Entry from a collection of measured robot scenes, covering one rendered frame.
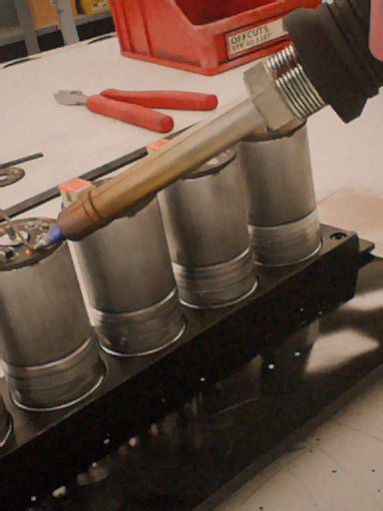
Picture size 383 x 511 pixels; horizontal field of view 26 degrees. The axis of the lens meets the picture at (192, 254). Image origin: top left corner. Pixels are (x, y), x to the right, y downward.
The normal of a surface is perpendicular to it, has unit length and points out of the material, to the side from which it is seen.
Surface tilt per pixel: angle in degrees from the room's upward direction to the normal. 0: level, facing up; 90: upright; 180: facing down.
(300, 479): 0
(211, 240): 90
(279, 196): 90
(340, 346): 0
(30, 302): 90
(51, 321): 90
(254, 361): 0
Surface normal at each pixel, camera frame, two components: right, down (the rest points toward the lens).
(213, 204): 0.30, 0.40
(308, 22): 0.04, -0.65
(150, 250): 0.67, 0.24
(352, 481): -0.18, -0.87
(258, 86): -0.53, -0.41
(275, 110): -0.07, 0.48
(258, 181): -0.37, 0.49
